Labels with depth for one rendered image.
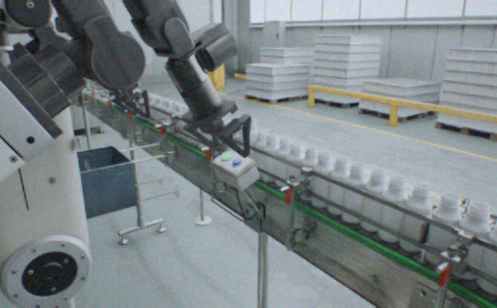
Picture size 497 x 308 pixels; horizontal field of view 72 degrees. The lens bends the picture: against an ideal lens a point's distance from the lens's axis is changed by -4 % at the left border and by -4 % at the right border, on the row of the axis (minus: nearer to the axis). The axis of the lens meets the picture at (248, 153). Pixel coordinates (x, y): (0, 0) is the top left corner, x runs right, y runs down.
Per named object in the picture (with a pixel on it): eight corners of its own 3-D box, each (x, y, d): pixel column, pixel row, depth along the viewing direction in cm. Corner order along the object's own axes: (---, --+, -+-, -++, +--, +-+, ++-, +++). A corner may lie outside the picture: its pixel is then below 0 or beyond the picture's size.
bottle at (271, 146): (258, 180, 125) (259, 135, 119) (268, 175, 129) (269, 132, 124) (273, 184, 121) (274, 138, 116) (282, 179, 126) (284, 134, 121)
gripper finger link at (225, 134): (242, 140, 70) (221, 100, 65) (267, 146, 65) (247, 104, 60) (218, 162, 67) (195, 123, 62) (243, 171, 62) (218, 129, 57)
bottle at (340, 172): (323, 211, 103) (326, 157, 98) (333, 204, 107) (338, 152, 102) (340, 217, 99) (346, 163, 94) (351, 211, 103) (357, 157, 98)
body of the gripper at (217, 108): (209, 104, 70) (191, 72, 66) (242, 109, 62) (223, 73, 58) (184, 125, 67) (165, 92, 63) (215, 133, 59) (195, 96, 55)
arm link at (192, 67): (155, 61, 59) (170, 62, 54) (186, 41, 61) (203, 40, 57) (175, 96, 62) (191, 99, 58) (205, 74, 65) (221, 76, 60)
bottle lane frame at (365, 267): (460, 324, 84) (476, 263, 79) (435, 350, 77) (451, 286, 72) (76, 95, 420) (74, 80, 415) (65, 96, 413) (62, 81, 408)
